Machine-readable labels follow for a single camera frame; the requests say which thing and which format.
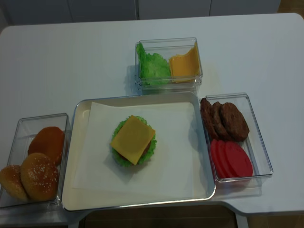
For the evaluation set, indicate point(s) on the sesame bun top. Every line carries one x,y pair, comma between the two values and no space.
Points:
39,177

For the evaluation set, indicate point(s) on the green lettuce leaf in box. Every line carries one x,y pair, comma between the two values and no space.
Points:
154,69

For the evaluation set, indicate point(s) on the clear box lettuce cheese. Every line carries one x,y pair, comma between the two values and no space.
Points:
167,48

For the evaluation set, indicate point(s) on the green lettuce on burger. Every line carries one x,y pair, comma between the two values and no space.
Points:
150,152

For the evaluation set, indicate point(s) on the yellow cheese slices in box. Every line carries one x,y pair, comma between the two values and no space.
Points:
183,67

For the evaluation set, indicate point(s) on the silver metal tray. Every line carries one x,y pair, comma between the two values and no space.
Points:
74,199

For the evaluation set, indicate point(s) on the brown patty left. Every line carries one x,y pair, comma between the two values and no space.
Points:
207,116

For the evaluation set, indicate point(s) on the white paper liner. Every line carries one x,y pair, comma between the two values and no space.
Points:
168,173

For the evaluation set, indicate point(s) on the brown patty middle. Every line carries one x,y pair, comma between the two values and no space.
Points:
217,122

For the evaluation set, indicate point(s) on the red tomato slice left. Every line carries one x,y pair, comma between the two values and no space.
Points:
215,158

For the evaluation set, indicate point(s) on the red tomato slice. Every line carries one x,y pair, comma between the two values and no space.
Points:
238,160
215,158
223,160

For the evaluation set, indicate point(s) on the brown patty right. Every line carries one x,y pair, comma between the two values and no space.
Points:
234,122

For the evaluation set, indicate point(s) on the red tomato slice middle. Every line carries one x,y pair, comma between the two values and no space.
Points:
223,160

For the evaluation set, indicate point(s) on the clear box patties tomatoes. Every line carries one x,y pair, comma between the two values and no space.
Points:
253,145

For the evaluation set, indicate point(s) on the red tomato slice right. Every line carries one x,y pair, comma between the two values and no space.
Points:
238,160

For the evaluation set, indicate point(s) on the smooth orange bun bottom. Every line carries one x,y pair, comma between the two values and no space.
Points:
49,141

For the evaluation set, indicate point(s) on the clear box of buns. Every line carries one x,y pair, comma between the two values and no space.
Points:
27,129

